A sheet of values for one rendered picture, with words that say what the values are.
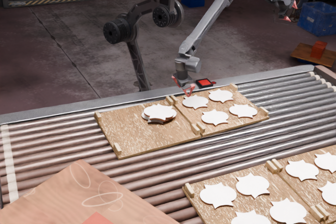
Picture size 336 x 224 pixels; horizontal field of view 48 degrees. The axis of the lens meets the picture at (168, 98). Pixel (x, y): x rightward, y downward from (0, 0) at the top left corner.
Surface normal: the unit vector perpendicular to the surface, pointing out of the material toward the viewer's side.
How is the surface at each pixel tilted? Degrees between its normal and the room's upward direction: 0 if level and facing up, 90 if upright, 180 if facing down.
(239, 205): 0
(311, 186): 0
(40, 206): 0
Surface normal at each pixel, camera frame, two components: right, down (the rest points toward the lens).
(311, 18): -0.91, 0.16
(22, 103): 0.07, -0.85
